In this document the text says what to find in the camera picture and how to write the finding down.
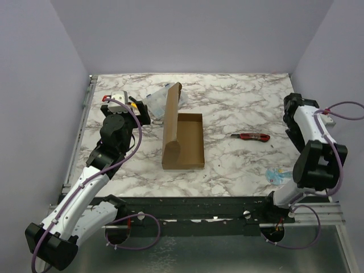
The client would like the brown cardboard express box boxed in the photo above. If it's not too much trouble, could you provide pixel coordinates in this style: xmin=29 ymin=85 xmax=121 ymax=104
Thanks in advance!
xmin=162 ymin=82 xmax=205 ymax=171

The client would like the white blue packaged item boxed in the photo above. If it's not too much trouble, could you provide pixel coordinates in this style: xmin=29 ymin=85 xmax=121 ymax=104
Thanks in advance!
xmin=265 ymin=168 xmax=292 ymax=185

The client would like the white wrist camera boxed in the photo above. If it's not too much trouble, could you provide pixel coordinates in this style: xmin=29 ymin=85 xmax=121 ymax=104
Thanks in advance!
xmin=320 ymin=109 xmax=336 ymax=127
xmin=102 ymin=91 xmax=129 ymax=114

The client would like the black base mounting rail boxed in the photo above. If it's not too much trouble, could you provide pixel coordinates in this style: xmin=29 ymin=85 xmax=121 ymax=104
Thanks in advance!
xmin=90 ymin=195 xmax=295 ymax=239

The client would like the red black utility knife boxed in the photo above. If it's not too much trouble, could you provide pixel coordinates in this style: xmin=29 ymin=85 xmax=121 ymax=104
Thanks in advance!
xmin=230 ymin=133 xmax=270 ymax=143

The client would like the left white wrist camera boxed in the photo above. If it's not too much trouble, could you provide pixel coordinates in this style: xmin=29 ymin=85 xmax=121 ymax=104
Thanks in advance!
xmin=102 ymin=91 xmax=129 ymax=114

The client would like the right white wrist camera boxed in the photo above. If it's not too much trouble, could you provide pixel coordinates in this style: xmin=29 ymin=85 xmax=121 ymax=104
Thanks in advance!
xmin=320 ymin=109 xmax=336 ymax=127

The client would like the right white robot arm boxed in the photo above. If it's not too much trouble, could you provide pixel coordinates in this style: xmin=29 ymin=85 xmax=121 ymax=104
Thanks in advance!
xmin=261 ymin=93 xmax=348 ymax=222

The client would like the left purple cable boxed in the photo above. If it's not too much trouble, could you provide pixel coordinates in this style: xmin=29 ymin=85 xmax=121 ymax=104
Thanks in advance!
xmin=30 ymin=98 xmax=162 ymax=273

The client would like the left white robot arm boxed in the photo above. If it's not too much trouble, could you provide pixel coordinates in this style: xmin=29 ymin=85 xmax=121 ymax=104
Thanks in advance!
xmin=25 ymin=96 xmax=151 ymax=272

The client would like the clear plastic organizer box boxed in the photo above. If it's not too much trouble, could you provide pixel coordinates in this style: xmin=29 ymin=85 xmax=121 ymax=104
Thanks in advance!
xmin=142 ymin=82 xmax=188 ymax=120

